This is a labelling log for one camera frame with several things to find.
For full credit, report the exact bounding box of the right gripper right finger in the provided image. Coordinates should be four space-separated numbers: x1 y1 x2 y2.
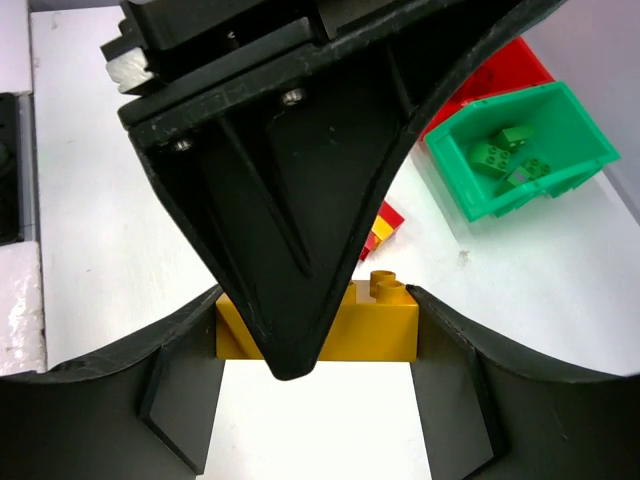
408 286 639 479

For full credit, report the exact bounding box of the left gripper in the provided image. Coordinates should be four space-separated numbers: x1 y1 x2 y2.
101 1 398 129

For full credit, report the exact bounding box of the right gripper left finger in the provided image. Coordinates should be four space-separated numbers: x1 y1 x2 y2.
1 286 225 479

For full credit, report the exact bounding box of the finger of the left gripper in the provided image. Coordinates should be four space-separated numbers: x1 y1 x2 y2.
126 1 558 380

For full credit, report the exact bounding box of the red green yellow lego stack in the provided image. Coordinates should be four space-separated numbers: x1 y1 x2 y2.
359 201 405 261

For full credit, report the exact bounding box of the green curved lego brick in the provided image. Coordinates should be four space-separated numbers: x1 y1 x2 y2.
467 142 511 179

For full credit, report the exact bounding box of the small green lego brick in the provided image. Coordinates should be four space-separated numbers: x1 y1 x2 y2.
521 158 552 181

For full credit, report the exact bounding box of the green sloped lego in bin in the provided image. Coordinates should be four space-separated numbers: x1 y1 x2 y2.
491 125 534 153

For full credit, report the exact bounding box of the green plastic bin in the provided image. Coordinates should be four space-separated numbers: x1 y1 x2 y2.
424 82 620 222

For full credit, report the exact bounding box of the green lego brick in bin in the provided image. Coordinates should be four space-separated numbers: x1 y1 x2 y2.
494 167 531 197

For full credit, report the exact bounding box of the red plastic bin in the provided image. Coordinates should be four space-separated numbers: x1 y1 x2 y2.
419 36 554 142

